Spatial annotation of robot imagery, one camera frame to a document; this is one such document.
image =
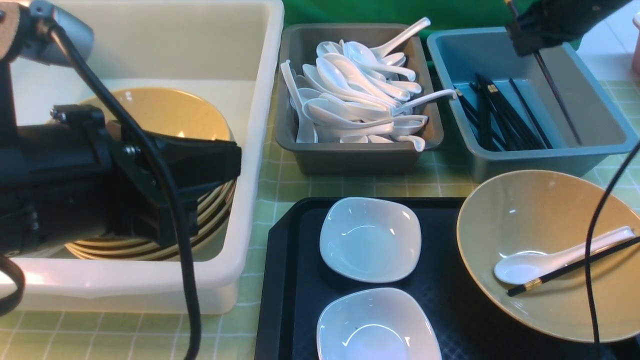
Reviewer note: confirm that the stack of tan bowls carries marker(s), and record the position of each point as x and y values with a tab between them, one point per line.
214	209

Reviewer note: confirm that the white ceramic soup spoon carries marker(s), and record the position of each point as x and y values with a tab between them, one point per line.
525	266

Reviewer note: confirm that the green cloth backdrop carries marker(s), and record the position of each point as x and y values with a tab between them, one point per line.
443	14

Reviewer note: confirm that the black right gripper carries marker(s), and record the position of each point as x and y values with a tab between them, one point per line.
550	23

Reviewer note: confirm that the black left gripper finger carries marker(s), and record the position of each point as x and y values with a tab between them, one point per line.
197	167

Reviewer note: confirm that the tan noodle bowl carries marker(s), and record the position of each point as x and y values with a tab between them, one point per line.
546	212

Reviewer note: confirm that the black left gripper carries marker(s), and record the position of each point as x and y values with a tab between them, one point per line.
59	182

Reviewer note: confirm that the grey plastic spoon bin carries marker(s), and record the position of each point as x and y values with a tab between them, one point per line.
298	44

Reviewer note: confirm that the white square dish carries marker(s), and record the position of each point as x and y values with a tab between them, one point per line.
371	240
376	324

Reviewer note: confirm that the black plastic serving tray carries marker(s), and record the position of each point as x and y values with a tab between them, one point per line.
298	285

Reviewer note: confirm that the pile of white soup spoons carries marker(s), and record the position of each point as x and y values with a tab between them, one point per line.
354	94

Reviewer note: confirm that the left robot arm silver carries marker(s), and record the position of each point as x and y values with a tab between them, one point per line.
47	34

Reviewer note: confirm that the large white plastic tub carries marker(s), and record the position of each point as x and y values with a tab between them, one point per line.
224	51

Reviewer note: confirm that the top tan bowl in stack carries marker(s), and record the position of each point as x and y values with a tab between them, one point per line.
176	113

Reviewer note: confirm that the blue plastic chopstick bin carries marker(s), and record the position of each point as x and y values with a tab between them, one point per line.
458	55

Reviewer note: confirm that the bundle of black chopsticks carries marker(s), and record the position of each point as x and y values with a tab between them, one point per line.
500	116

